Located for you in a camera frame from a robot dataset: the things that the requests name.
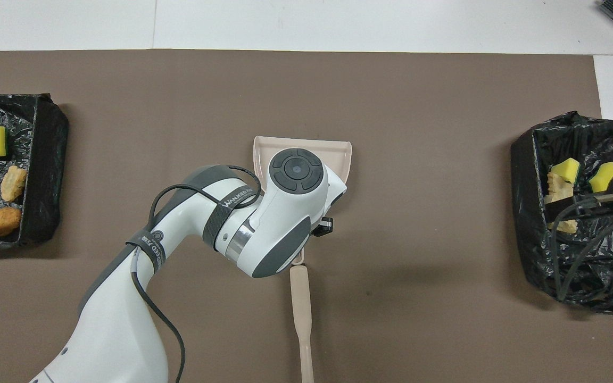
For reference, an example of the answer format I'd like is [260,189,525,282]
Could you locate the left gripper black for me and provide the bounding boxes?
[311,215,334,237]

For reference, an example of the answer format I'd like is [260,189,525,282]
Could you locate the pale bread chunk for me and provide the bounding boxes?
[543,194,579,235]

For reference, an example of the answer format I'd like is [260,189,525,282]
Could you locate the elongated striped croissant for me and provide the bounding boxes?
[546,171,574,198]

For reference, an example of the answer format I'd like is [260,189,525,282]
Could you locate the small yellow sponge wedge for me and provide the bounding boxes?
[551,157,582,185]

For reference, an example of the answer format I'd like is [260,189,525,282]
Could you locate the notched yellow sponge piece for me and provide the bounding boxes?
[588,161,613,193]

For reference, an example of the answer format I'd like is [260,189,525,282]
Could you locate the beige hand brush black bristles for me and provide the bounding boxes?
[289,265,316,383]

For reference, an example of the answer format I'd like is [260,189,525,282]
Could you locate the beige plastic dustpan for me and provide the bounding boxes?
[253,136,353,265]

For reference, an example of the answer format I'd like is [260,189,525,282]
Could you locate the round striped croissant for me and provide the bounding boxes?
[1,165,28,203]

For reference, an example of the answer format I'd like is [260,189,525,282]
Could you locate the brown bread bun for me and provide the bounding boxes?
[0,207,22,237]

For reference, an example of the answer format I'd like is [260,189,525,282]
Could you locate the black bag lined bin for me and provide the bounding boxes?
[510,111,613,314]
[0,93,70,246]

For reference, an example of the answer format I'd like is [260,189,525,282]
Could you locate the large brown paper mat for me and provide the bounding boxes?
[0,49,613,383]

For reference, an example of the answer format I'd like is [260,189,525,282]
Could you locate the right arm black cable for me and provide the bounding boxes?
[549,190,613,301]

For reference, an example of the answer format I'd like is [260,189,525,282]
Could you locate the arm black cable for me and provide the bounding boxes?
[549,190,613,301]
[130,165,262,383]

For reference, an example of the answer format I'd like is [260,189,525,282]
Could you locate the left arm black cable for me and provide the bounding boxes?
[130,165,262,383]

